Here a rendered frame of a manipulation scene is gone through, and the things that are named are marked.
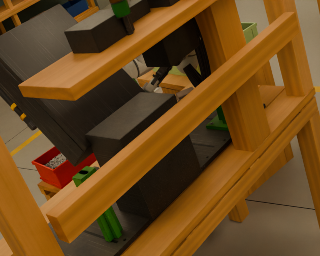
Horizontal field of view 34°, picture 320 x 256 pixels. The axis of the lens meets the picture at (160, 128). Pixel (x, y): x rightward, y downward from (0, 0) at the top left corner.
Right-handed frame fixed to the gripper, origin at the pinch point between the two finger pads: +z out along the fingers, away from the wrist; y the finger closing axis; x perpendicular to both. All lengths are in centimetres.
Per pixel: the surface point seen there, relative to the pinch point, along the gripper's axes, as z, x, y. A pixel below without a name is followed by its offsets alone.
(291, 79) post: -43, 47, -3
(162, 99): 13.9, 9.6, 21.8
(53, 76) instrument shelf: 43, -16, 52
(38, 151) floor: -41, -96, -288
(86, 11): -345, -241, -512
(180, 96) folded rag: -29, 8, -42
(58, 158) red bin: 25, -26, -64
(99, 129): 34.8, -2.5, 17.6
